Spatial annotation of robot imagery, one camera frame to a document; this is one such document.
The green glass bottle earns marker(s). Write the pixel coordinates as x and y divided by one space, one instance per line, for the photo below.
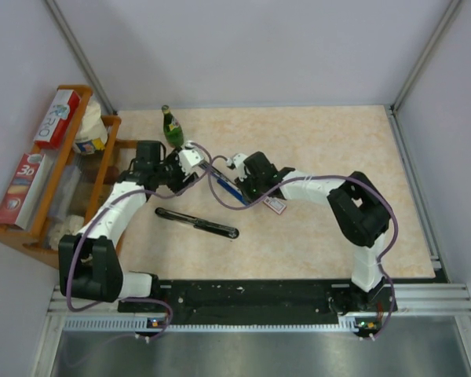
172 129

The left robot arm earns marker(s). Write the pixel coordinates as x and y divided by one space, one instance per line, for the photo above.
89 266

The black stapler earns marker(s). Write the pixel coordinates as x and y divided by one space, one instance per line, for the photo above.
198 223

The red white box upper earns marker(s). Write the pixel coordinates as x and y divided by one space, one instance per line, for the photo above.
54 125

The red white box lower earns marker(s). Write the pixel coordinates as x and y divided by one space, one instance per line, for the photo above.
18 203

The white cloth roll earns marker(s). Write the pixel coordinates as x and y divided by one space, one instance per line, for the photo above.
69 226

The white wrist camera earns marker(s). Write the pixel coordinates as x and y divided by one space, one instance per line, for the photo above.
190 157
237 163

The red white box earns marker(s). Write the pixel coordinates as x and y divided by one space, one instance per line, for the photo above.
18 203
54 125

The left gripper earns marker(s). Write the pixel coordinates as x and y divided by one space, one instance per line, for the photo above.
176 187

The brown block on shelf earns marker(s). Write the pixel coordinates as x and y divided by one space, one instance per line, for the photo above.
111 176

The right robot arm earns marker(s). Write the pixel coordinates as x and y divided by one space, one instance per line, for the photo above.
356 204

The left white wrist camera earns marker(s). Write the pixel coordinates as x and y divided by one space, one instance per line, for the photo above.
190 157

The white paper bag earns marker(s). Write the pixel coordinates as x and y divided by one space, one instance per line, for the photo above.
92 135

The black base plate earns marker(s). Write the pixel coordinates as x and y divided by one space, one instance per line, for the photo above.
269 302

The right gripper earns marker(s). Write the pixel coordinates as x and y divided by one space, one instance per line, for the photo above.
244 184

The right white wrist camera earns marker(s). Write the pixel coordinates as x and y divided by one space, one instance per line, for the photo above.
237 163

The blue stapler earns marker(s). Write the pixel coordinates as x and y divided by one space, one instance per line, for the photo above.
227 185

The red staple box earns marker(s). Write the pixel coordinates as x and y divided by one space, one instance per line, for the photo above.
275 205

